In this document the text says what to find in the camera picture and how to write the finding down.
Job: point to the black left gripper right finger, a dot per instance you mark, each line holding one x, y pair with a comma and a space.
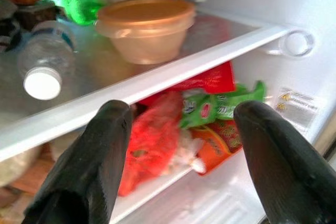
286, 171

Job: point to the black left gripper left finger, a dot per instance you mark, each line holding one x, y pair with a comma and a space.
86, 171

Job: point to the glass fridge shelf white trim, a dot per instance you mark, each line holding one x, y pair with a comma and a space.
157, 73

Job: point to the beige food item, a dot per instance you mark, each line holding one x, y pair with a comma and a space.
15, 166

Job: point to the orange red food packet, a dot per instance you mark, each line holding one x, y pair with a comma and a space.
220, 140

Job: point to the red plastic bag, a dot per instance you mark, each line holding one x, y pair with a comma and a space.
152, 140

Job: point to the green food packet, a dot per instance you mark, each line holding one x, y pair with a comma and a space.
210, 106

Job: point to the white plastic bag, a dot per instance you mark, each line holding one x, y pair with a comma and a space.
187, 150

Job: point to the clear water bottle white cap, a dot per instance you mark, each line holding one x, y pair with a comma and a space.
46, 58

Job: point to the clear round shelf clip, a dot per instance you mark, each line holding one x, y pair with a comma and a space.
295, 43

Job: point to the dark food pack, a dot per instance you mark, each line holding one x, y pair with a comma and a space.
34, 15

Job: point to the dark grey bag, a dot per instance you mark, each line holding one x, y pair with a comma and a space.
8, 24

